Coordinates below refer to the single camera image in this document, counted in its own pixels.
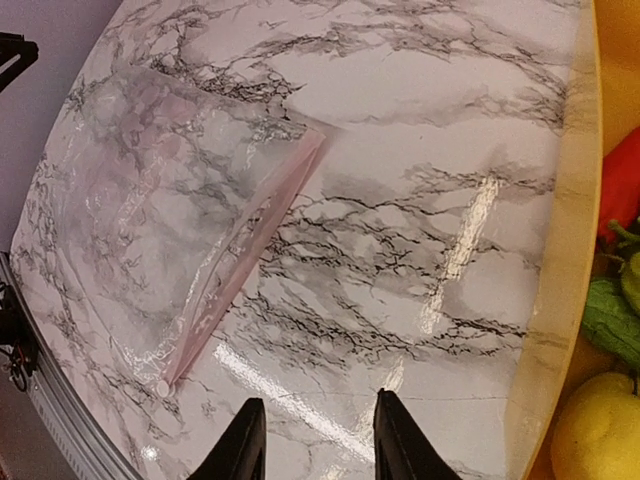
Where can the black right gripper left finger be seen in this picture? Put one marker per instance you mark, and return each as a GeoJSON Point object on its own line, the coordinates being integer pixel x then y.
{"type": "Point", "coordinates": [240, 452]}

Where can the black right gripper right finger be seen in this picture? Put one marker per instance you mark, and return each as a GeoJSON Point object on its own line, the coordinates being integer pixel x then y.
{"type": "Point", "coordinates": [402, 451]}

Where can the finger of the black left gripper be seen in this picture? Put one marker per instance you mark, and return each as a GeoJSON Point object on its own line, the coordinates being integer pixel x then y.
{"type": "Point", "coordinates": [17, 55]}

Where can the clear zip top bag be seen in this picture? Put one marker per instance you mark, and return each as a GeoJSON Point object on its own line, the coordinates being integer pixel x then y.
{"type": "Point", "coordinates": [164, 201]}

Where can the yellow toy pepper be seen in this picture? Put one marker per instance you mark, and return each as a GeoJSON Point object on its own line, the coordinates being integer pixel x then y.
{"type": "Point", "coordinates": [597, 433]}

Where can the green toy cucumber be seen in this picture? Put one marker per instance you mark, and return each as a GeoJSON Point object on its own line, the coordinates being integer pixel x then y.
{"type": "Point", "coordinates": [609, 322]}

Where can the dark green toy broccoli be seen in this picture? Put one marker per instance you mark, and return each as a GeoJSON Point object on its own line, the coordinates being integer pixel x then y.
{"type": "Point", "coordinates": [626, 244]}

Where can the red toy chili pepper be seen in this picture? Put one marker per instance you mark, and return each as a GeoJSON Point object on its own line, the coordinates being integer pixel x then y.
{"type": "Point", "coordinates": [620, 186]}

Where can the yellow plastic basket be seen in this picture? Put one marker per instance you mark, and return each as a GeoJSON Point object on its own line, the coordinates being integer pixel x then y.
{"type": "Point", "coordinates": [602, 107]}

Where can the front aluminium rail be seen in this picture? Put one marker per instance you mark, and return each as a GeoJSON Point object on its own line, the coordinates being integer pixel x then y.
{"type": "Point", "coordinates": [81, 441]}

